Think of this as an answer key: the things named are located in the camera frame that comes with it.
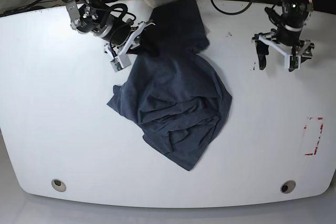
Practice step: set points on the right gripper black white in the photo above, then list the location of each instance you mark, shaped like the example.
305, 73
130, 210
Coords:
121, 38

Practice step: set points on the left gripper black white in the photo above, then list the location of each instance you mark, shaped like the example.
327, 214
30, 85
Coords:
286, 41

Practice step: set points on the dark blue T-shirt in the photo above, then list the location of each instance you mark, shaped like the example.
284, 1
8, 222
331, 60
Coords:
177, 99

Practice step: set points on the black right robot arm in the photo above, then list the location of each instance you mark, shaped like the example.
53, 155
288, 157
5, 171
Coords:
111, 21

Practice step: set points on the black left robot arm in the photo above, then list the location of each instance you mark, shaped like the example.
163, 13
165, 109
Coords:
294, 14

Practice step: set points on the red tape rectangle marking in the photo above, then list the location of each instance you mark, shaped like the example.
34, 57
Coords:
312, 135

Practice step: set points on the right table grommet hole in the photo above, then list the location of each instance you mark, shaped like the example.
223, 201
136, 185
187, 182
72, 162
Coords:
288, 187

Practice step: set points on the table grommet hole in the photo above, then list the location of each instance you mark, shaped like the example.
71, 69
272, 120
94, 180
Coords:
58, 185
288, 187

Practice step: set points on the left table grommet hole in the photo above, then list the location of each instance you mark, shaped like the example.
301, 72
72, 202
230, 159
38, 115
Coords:
58, 185

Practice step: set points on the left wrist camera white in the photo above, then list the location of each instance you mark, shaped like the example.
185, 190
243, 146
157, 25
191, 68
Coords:
294, 63

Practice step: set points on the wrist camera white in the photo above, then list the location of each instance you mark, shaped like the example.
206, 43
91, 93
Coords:
120, 62
294, 63

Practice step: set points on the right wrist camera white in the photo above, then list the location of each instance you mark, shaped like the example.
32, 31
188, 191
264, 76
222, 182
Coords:
120, 62

